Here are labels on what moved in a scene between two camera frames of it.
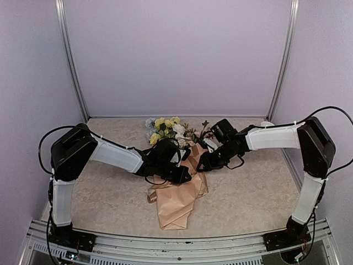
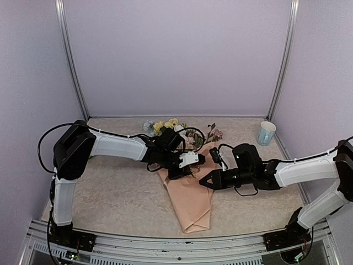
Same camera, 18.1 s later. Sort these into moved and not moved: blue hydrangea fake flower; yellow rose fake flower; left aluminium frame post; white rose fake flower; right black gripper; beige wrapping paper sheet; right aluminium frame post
Moved: yellow rose fake flower; blue hydrangea fake flower; right black gripper; beige wrapping paper sheet
Not moved: left aluminium frame post; right aluminium frame post; white rose fake flower
